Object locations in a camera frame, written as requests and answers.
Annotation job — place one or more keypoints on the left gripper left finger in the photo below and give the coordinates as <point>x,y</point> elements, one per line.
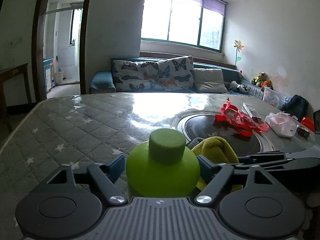
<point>104,177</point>

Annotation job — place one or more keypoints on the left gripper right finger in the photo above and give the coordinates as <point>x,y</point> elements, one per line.
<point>216,177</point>

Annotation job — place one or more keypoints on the yellow grey cleaning cloth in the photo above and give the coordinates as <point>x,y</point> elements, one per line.
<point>215,149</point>

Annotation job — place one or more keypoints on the green plastic bottle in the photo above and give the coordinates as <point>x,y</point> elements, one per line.
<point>163,166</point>

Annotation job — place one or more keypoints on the grey quilted star tablecloth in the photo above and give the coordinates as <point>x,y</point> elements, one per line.
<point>84,129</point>

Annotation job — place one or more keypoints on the round induction cooktop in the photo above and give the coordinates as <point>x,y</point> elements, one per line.
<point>205,126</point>

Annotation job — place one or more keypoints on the red plastic bag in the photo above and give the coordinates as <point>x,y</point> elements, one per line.
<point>240,121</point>

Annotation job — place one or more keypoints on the white plastic bag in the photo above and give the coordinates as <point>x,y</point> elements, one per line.
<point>282,124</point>

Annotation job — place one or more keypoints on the small flat box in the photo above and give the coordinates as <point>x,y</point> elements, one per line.
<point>250,110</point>

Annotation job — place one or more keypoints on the black backpack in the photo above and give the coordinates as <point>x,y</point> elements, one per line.
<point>297,107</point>

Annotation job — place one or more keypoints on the clear plastic storage box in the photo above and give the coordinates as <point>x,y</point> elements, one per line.
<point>275,98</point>

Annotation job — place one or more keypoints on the black white plush toy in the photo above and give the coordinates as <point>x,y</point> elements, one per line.
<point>239,88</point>

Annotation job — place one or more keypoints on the teal sofa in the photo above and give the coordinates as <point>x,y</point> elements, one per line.
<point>102,81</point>

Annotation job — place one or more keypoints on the white cushion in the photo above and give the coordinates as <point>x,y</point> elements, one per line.
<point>209,80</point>

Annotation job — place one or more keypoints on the plush teddy bear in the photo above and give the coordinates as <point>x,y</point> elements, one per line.
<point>262,81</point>

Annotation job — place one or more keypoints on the large butterfly print pillow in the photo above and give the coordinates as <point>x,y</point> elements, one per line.
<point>139,76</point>

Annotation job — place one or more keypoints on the white bucket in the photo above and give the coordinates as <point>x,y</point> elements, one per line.
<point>58,77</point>

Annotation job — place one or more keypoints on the dark wooden side table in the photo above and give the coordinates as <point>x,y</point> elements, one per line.
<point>15,90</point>

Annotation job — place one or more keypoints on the blue white cabinet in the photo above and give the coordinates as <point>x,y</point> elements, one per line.
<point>48,68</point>

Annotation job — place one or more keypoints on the colourful pinwheel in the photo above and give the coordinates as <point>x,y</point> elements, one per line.
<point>238,48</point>

